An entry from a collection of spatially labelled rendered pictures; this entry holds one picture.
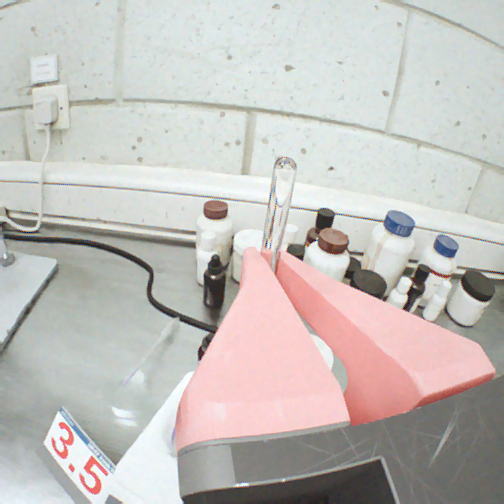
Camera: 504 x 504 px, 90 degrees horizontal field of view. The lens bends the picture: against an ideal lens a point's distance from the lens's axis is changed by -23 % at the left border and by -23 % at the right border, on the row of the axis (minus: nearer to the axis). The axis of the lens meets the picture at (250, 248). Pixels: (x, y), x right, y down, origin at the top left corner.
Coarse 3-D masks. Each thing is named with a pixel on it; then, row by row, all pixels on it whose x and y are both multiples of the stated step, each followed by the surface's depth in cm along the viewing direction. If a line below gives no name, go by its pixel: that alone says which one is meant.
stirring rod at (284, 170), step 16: (288, 160) 8; (272, 176) 8; (288, 176) 8; (272, 192) 8; (288, 192) 8; (272, 208) 8; (288, 208) 8; (272, 224) 9; (272, 240) 9; (272, 256) 9
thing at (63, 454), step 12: (60, 420) 24; (60, 432) 24; (72, 432) 23; (60, 444) 23; (72, 444) 23; (84, 444) 22; (60, 456) 23; (72, 456) 22; (84, 456) 22; (72, 468) 22; (84, 468) 22; (96, 468) 21; (84, 480) 21; (96, 480) 21; (108, 480) 21; (96, 492) 20
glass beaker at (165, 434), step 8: (176, 400) 17; (168, 408) 16; (176, 408) 17; (168, 416) 16; (160, 424) 15; (168, 424) 16; (160, 432) 15; (168, 432) 16; (152, 440) 14; (160, 440) 14; (168, 440) 16; (160, 448) 14; (168, 448) 14; (168, 456) 14; (176, 456) 14; (176, 464) 15
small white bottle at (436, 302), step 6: (444, 282) 43; (438, 288) 44; (444, 288) 42; (450, 288) 42; (432, 294) 45; (438, 294) 43; (444, 294) 42; (432, 300) 44; (438, 300) 43; (444, 300) 43; (426, 306) 46; (432, 306) 44; (438, 306) 43; (426, 312) 45; (432, 312) 44; (438, 312) 44; (426, 318) 45; (432, 318) 45
